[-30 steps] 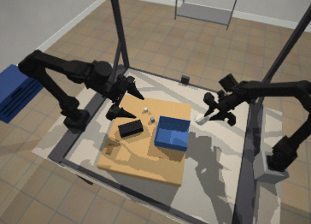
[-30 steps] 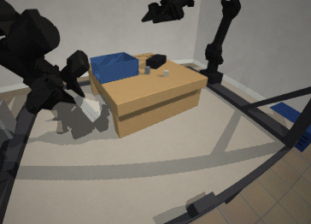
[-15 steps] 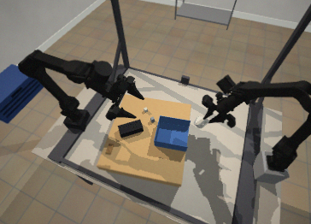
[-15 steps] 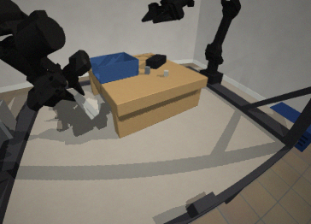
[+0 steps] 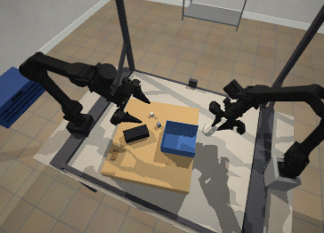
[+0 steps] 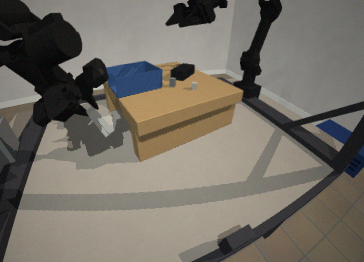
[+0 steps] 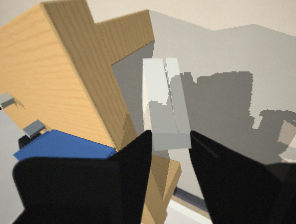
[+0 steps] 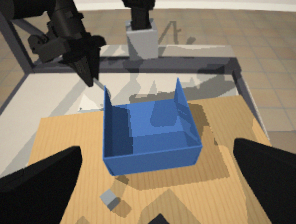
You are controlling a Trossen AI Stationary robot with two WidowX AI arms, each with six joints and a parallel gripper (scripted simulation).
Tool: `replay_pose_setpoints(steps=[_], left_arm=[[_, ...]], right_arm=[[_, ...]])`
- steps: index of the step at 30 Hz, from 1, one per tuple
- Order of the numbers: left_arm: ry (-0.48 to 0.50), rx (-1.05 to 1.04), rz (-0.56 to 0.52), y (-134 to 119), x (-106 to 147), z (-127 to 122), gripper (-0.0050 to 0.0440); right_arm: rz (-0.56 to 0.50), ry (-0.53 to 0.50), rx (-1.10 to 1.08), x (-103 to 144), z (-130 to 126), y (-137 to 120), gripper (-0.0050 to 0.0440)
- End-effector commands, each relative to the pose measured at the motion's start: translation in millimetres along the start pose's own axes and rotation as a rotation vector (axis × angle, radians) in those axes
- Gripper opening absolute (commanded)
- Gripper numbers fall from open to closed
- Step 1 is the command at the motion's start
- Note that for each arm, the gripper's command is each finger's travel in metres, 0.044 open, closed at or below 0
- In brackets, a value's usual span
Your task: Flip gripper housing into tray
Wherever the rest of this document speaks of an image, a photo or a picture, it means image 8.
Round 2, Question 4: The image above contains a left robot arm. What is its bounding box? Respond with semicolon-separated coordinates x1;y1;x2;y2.
0;0;156;54

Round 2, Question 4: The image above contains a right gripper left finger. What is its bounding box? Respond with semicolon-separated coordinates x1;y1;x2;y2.
0;146;83;224

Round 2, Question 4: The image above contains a blue open tray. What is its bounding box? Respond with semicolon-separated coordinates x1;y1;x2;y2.
102;77;203;176

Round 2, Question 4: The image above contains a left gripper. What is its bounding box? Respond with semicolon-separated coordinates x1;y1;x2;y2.
37;7;107;87

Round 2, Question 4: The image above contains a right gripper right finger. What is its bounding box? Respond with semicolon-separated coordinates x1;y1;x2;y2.
233;138;296;224

